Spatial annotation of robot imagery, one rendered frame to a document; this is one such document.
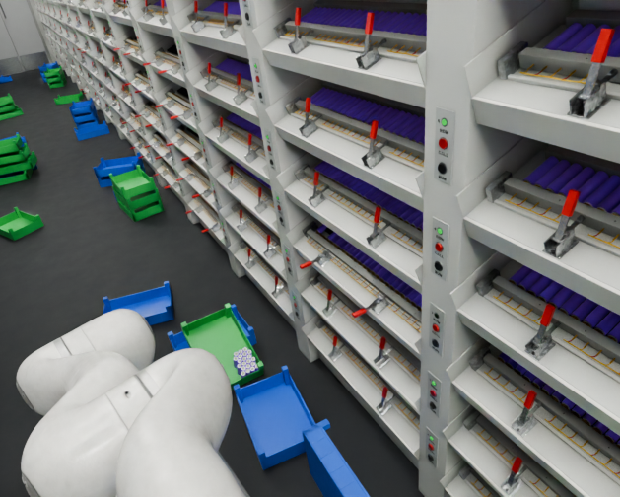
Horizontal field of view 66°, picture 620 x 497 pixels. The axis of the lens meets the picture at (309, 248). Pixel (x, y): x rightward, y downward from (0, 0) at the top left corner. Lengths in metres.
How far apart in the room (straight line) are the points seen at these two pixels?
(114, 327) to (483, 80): 0.73
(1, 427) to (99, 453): 1.60
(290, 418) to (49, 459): 1.21
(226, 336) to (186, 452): 1.51
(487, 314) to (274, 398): 1.03
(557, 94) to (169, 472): 0.61
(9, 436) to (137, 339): 1.22
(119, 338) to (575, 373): 0.75
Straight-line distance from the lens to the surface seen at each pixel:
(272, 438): 1.67
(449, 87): 0.78
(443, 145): 0.80
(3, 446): 2.08
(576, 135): 0.67
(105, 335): 0.93
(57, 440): 0.57
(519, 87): 0.74
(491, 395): 1.05
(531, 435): 1.02
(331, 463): 1.36
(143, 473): 0.44
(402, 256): 1.06
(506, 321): 0.91
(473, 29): 0.73
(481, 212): 0.83
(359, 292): 1.29
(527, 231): 0.79
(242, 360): 1.81
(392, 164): 1.00
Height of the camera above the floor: 1.34
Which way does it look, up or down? 32 degrees down
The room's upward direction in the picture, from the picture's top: 8 degrees counter-clockwise
